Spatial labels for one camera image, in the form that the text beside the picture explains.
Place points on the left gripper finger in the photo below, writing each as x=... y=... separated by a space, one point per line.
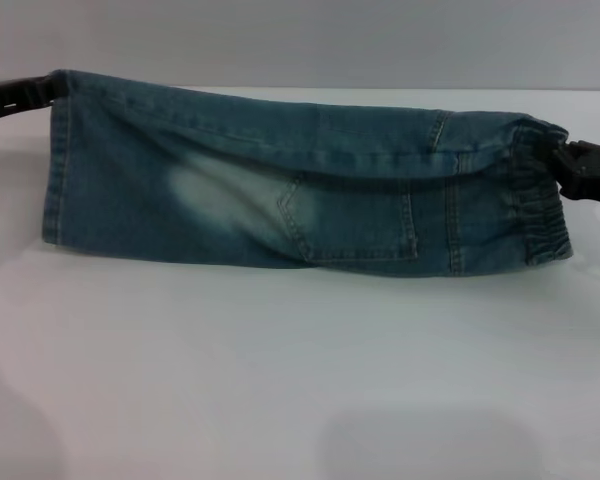
x=0 y=111
x=15 y=89

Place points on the blue denim shorts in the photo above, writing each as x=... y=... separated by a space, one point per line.
x=230 y=165

